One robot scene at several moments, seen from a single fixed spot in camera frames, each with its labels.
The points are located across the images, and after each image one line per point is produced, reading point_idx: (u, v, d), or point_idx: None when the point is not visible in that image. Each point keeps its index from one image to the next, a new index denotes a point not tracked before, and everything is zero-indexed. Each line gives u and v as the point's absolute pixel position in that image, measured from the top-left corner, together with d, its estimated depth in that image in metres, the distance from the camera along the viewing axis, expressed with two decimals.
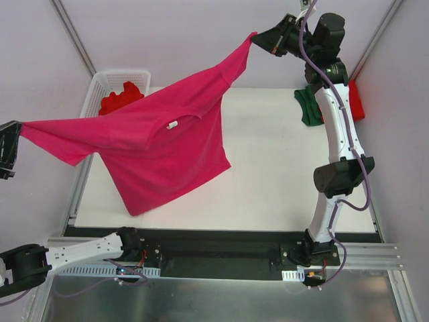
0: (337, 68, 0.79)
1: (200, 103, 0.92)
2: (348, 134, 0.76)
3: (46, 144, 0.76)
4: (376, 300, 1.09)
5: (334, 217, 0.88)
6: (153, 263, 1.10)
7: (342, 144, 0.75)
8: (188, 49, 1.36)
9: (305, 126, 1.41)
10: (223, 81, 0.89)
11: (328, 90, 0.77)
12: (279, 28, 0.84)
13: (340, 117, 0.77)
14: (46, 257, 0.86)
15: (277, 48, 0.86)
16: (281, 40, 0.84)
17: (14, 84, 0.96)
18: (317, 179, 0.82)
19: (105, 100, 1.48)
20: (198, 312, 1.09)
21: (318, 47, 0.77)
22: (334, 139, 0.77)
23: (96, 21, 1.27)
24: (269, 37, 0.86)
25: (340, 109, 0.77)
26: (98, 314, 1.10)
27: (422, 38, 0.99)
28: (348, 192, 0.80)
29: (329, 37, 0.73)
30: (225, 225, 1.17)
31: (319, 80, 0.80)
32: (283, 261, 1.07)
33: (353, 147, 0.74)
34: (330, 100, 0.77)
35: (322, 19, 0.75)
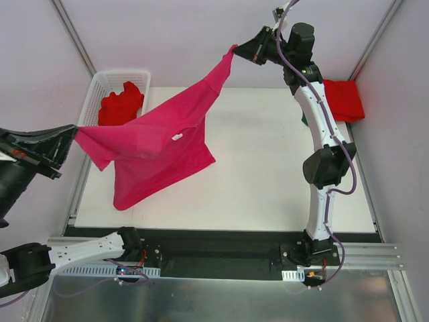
0: (312, 69, 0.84)
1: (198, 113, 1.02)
2: (328, 123, 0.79)
3: (88, 147, 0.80)
4: (376, 300, 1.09)
5: (329, 210, 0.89)
6: (153, 263, 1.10)
7: (324, 133, 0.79)
8: (189, 49, 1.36)
9: (305, 126, 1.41)
10: (212, 92, 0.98)
11: (304, 88, 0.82)
12: (258, 39, 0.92)
13: (318, 109, 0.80)
14: (49, 255, 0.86)
15: (258, 56, 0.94)
16: (261, 48, 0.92)
17: (14, 83, 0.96)
18: (305, 172, 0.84)
19: (105, 100, 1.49)
20: (198, 312, 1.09)
21: (292, 52, 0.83)
22: (316, 131, 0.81)
23: (96, 20, 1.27)
24: (249, 47, 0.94)
25: (318, 102, 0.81)
26: (98, 314, 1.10)
27: (422, 39, 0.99)
28: (337, 182, 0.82)
29: (301, 43, 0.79)
30: (226, 225, 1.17)
31: (296, 82, 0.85)
32: (283, 261, 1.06)
33: (334, 135, 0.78)
34: (308, 95, 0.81)
35: (295, 27, 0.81)
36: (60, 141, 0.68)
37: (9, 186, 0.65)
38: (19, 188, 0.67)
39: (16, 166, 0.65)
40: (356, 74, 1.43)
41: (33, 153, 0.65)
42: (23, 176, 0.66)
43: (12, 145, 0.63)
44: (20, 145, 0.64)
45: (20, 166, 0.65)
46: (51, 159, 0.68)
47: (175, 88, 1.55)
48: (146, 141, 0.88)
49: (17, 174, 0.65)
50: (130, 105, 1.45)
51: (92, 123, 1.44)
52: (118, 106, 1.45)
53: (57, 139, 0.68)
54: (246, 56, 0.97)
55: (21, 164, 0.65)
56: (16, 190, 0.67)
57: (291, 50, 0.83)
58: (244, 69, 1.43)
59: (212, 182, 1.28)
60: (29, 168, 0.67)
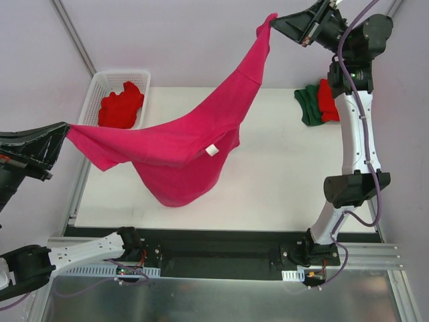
0: (363, 73, 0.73)
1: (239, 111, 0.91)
2: (365, 146, 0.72)
3: (82, 145, 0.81)
4: (376, 299, 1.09)
5: (338, 225, 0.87)
6: (153, 263, 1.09)
7: (358, 156, 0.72)
8: (188, 49, 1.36)
9: (305, 126, 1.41)
10: (253, 82, 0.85)
11: (349, 96, 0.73)
12: (314, 14, 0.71)
13: (359, 125, 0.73)
14: (50, 257, 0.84)
15: (310, 39, 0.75)
16: (316, 29, 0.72)
17: (14, 83, 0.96)
18: (326, 188, 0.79)
19: (105, 100, 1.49)
20: (198, 312, 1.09)
21: (350, 54, 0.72)
22: (350, 147, 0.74)
23: (96, 20, 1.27)
24: (302, 23, 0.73)
25: (360, 119, 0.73)
26: (97, 314, 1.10)
27: (423, 39, 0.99)
28: (357, 204, 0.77)
29: (366, 49, 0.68)
30: (226, 225, 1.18)
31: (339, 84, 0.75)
32: (283, 261, 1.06)
33: (369, 161, 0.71)
34: (351, 108, 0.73)
35: (366, 23, 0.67)
36: (49, 143, 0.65)
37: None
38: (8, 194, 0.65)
39: (3, 171, 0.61)
40: None
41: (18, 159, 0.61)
42: (11, 181, 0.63)
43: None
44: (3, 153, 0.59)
45: (7, 170, 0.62)
46: (40, 159, 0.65)
47: (175, 88, 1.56)
48: (160, 147, 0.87)
49: (3, 180, 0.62)
50: (131, 105, 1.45)
51: (91, 123, 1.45)
52: (118, 106, 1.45)
53: (46, 139, 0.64)
54: (291, 39, 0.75)
55: (8, 168, 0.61)
56: (7, 193, 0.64)
57: (351, 50, 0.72)
58: None
59: None
60: (17, 172, 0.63)
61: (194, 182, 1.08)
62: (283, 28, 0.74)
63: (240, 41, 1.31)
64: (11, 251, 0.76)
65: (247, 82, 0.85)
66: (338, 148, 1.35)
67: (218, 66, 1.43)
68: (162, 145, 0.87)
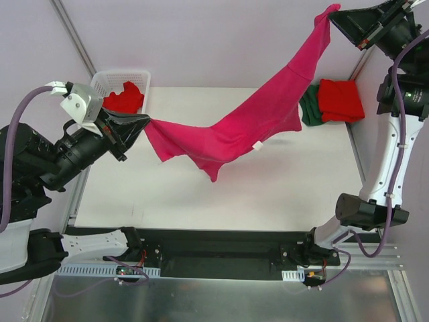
0: (421, 94, 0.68)
1: (285, 109, 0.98)
2: (391, 178, 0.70)
3: (153, 139, 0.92)
4: (376, 300, 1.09)
5: (342, 238, 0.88)
6: (153, 263, 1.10)
7: (379, 186, 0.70)
8: (188, 49, 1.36)
9: (305, 126, 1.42)
10: (303, 78, 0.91)
11: (393, 119, 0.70)
12: (381, 15, 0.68)
13: (395, 153, 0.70)
14: (63, 243, 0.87)
15: (368, 41, 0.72)
16: (379, 31, 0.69)
17: (14, 83, 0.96)
18: (339, 204, 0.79)
19: (104, 100, 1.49)
20: (198, 312, 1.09)
21: (411, 68, 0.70)
22: (374, 175, 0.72)
23: (96, 20, 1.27)
24: (365, 23, 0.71)
25: (397, 146, 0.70)
26: (98, 314, 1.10)
27: None
28: (364, 229, 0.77)
29: None
30: (226, 225, 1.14)
31: (391, 100, 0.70)
32: (283, 261, 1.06)
33: (390, 194, 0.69)
34: (392, 132, 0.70)
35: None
36: (134, 128, 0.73)
37: (84, 155, 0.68)
38: (88, 162, 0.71)
39: (96, 137, 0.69)
40: (354, 76, 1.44)
41: (114, 134, 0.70)
42: (96, 151, 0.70)
43: (103, 120, 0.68)
44: (103, 124, 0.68)
45: (99, 139, 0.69)
46: (123, 141, 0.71)
47: (175, 88, 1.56)
48: (216, 147, 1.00)
49: (92, 146, 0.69)
50: (130, 105, 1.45)
51: None
52: (118, 106, 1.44)
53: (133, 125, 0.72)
54: (348, 39, 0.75)
55: (100, 137, 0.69)
56: (86, 162, 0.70)
57: (413, 64, 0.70)
58: (244, 69, 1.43)
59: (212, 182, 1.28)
60: (106, 143, 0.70)
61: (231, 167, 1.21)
62: (342, 23, 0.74)
63: (240, 41, 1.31)
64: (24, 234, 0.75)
65: (297, 77, 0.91)
66: (338, 149, 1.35)
67: (218, 67, 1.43)
68: (214, 143, 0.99)
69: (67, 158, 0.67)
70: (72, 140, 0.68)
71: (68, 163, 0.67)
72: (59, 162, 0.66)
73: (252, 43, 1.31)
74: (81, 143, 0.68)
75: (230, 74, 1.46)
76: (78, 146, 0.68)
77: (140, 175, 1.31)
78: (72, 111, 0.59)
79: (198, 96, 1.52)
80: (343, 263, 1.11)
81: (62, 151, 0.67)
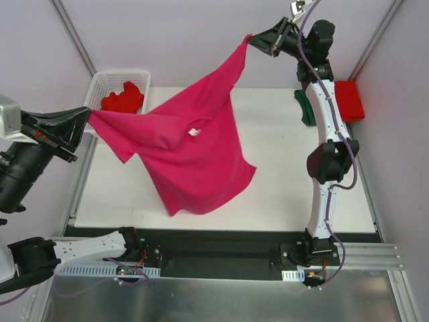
0: (325, 68, 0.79)
1: (212, 106, 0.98)
2: (334, 119, 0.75)
3: (104, 135, 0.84)
4: (376, 300, 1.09)
5: (330, 207, 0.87)
6: (153, 263, 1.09)
7: (328, 129, 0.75)
8: (188, 49, 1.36)
9: (305, 127, 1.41)
10: (226, 84, 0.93)
11: (316, 84, 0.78)
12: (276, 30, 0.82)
13: (326, 104, 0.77)
14: (55, 251, 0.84)
15: (276, 49, 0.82)
16: (281, 39, 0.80)
17: (14, 83, 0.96)
18: (309, 166, 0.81)
19: (105, 100, 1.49)
20: (198, 312, 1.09)
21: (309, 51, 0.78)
22: (322, 124, 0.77)
23: (96, 19, 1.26)
24: (267, 37, 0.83)
25: (326, 100, 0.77)
26: (98, 314, 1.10)
27: (423, 38, 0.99)
28: (340, 178, 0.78)
29: (320, 43, 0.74)
30: (226, 225, 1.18)
31: (308, 79, 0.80)
32: (283, 261, 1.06)
33: (339, 131, 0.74)
34: (318, 92, 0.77)
35: (315, 25, 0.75)
36: (75, 125, 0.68)
37: (28, 168, 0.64)
38: (36, 172, 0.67)
39: (34, 147, 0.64)
40: (355, 76, 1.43)
41: (53, 137, 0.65)
42: (41, 159, 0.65)
43: (33, 126, 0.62)
44: (37, 129, 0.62)
45: (39, 147, 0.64)
46: (66, 141, 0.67)
47: (175, 88, 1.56)
48: (168, 126, 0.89)
49: (33, 157, 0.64)
50: (131, 105, 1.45)
51: None
52: (118, 106, 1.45)
53: (72, 121, 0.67)
54: (261, 50, 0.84)
55: (38, 145, 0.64)
56: (34, 174, 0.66)
57: (310, 49, 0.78)
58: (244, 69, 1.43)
59: None
60: (47, 149, 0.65)
61: (206, 190, 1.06)
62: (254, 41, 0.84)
63: (240, 41, 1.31)
64: (16, 242, 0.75)
65: (220, 84, 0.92)
66: None
67: (218, 66, 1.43)
68: (167, 127, 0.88)
69: (9, 176, 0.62)
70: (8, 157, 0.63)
71: (13, 180, 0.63)
72: (3, 182, 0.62)
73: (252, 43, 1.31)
74: (19, 156, 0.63)
75: None
76: (18, 161, 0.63)
77: (140, 175, 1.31)
78: None
79: None
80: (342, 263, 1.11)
81: (2, 170, 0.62)
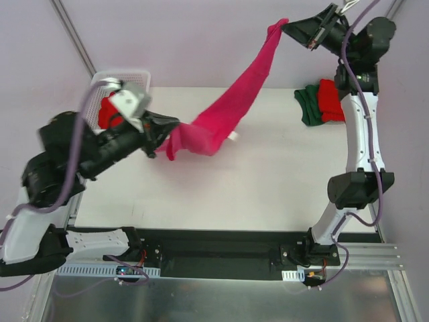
0: (369, 76, 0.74)
1: (245, 95, 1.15)
2: (369, 145, 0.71)
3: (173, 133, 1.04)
4: (377, 300, 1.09)
5: (340, 227, 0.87)
6: (153, 263, 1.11)
7: (361, 155, 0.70)
8: (188, 49, 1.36)
9: (305, 126, 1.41)
10: (261, 75, 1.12)
11: (354, 96, 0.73)
12: (321, 20, 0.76)
13: (364, 125, 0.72)
14: (68, 239, 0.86)
15: (316, 42, 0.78)
16: (322, 33, 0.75)
17: (14, 84, 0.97)
18: (331, 188, 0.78)
19: (105, 100, 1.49)
20: (198, 312, 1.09)
21: (355, 55, 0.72)
22: (353, 147, 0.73)
23: (96, 20, 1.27)
24: (308, 28, 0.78)
25: (364, 119, 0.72)
26: (98, 314, 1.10)
27: (423, 37, 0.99)
28: (360, 205, 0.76)
29: (370, 49, 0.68)
30: (226, 225, 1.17)
31: (347, 86, 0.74)
32: (283, 261, 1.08)
33: (373, 159, 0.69)
34: (356, 107, 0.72)
35: (371, 25, 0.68)
36: (164, 131, 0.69)
37: (120, 149, 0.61)
38: (121, 156, 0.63)
39: (134, 133, 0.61)
40: None
41: (151, 133, 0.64)
42: (134, 144, 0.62)
43: (144, 119, 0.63)
44: (145, 120, 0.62)
45: (137, 135, 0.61)
46: (154, 141, 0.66)
47: (175, 88, 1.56)
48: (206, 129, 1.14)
49: (131, 139, 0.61)
50: None
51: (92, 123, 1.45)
52: None
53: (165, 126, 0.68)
54: (299, 43, 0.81)
55: (139, 133, 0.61)
56: (122, 155, 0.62)
57: (356, 52, 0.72)
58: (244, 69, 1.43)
59: (213, 182, 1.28)
60: (144, 139, 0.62)
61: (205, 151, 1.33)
62: (292, 32, 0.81)
63: (240, 41, 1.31)
64: None
65: (258, 78, 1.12)
66: (338, 148, 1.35)
67: (218, 66, 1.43)
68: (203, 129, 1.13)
69: (104, 148, 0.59)
70: (112, 131, 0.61)
71: (108, 153, 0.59)
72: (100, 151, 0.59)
73: (252, 43, 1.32)
74: (125, 133, 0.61)
75: (230, 74, 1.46)
76: (117, 137, 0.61)
77: (141, 174, 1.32)
78: (125, 109, 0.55)
79: (199, 96, 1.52)
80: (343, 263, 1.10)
81: (102, 141, 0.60)
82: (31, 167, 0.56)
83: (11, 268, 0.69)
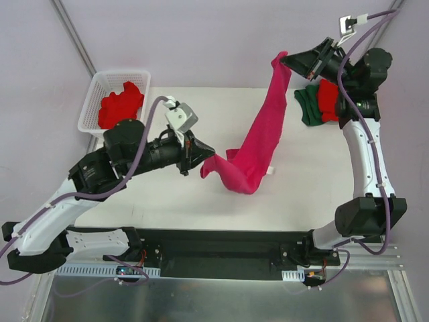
0: (369, 104, 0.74)
1: (271, 127, 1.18)
2: (376, 170, 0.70)
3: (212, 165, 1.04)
4: (376, 300, 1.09)
5: (342, 241, 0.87)
6: (153, 263, 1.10)
7: (369, 180, 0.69)
8: (188, 49, 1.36)
9: (305, 126, 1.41)
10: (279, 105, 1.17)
11: (356, 123, 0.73)
12: (318, 52, 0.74)
13: (369, 150, 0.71)
14: (68, 239, 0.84)
15: (314, 74, 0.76)
16: (320, 66, 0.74)
17: (14, 84, 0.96)
18: (339, 218, 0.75)
19: (105, 100, 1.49)
20: (198, 312, 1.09)
21: (354, 84, 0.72)
22: (360, 172, 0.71)
23: (96, 20, 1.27)
24: (305, 60, 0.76)
25: (369, 143, 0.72)
26: (97, 314, 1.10)
27: (423, 37, 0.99)
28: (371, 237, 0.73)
29: (370, 78, 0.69)
30: (226, 224, 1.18)
31: (347, 115, 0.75)
32: (283, 261, 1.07)
33: (381, 184, 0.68)
34: (359, 133, 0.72)
35: (367, 55, 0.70)
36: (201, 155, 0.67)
37: (159, 159, 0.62)
38: (158, 166, 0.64)
39: (177, 147, 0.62)
40: None
41: (190, 151, 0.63)
42: (173, 158, 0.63)
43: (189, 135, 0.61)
44: (189, 135, 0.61)
45: (177, 149, 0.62)
46: (189, 161, 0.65)
47: (175, 88, 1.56)
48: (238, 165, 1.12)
49: (171, 153, 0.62)
50: (130, 106, 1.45)
51: (91, 123, 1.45)
52: (118, 106, 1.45)
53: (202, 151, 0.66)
54: (297, 73, 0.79)
55: (179, 147, 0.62)
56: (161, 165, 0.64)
57: (354, 81, 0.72)
58: (244, 69, 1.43)
59: (213, 182, 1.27)
60: (181, 156, 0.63)
61: None
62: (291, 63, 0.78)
63: (240, 41, 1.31)
64: None
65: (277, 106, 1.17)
66: (338, 149, 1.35)
67: (218, 66, 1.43)
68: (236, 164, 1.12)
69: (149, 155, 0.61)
70: (157, 141, 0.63)
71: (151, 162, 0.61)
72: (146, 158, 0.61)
73: (252, 43, 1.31)
74: (167, 147, 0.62)
75: (230, 74, 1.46)
76: (161, 149, 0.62)
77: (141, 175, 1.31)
78: (173, 123, 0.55)
79: (198, 96, 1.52)
80: (343, 263, 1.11)
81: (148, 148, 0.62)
82: (84, 162, 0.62)
83: (19, 261, 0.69)
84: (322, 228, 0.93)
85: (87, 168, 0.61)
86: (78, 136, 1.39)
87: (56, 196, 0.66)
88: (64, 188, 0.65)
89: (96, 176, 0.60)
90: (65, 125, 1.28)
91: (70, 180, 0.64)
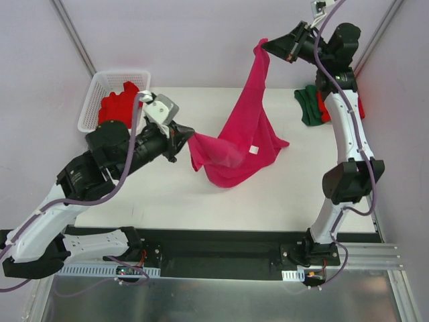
0: (347, 76, 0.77)
1: (251, 109, 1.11)
2: (356, 136, 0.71)
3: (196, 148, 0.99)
4: (376, 300, 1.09)
5: (338, 224, 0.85)
6: (153, 263, 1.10)
7: (350, 145, 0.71)
8: (188, 49, 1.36)
9: (305, 126, 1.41)
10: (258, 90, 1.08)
11: (336, 94, 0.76)
12: (293, 35, 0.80)
13: (349, 120, 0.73)
14: (65, 243, 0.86)
15: (292, 55, 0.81)
16: (296, 47, 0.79)
17: (14, 84, 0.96)
18: (326, 184, 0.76)
19: (105, 100, 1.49)
20: (198, 312, 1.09)
21: (330, 57, 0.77)
22: (342, 140, 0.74)
23: (96, 20, 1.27)
24: (284, 43, 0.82)
25: (348, 113, 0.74)
26: (97, 314, 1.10)
27: (422, 37, 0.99)
28: (356, 199, 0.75)
29: (342, 49, 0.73)
30: (227, 224, 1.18)
31: (327, 88, 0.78)
32: (283, 261, 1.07)
33: (362, 149, 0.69)
34: (339, 104, 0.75)
35: (338, 29, 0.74)
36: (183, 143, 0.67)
37: (147, 154, 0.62)
38: (147, 160, 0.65)
39: (160, 139, 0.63)
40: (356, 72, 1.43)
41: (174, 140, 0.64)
42: (159, 149, 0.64)
43: (171, 125, 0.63)
44: (171, 125, 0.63)
45: (162, 139, 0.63)
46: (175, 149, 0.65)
47: (175, 88, 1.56)
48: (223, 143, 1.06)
49: (156, 145, 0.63)
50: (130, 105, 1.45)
51: (91, 123, 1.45)
52: (118, 106, 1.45)
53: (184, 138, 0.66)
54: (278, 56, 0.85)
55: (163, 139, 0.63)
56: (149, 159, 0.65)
57: (330, 56, 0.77)
58: (244, 69, 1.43)
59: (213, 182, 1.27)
60: (167, 145, 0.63)
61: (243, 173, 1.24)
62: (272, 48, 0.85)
63: (240, 41, 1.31)
64: None
65: (256, 91, 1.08)
66: None
67: (218, 66, 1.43)
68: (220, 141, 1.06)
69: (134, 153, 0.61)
70: (141, 136, 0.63)
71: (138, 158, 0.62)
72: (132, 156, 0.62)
73: (252, 43, 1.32)
74: (151, 140, 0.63)
75: (230, 74, 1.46)
76: (145, 143, 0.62)
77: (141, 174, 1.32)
78: (155, 116, 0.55)
79: (198, 97, 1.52)
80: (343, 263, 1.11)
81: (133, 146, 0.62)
82: (71, 167, 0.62)
83: (15, 267, 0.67)
84: (317, 219, 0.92)
85: (74, 172, 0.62)
86: (78, 136, 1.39)
87: (46, 201, 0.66)
88: (53, 194, 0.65)
89: (83, 180, 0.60)
90: (65, 125, 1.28)
91: (58, 186, 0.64)
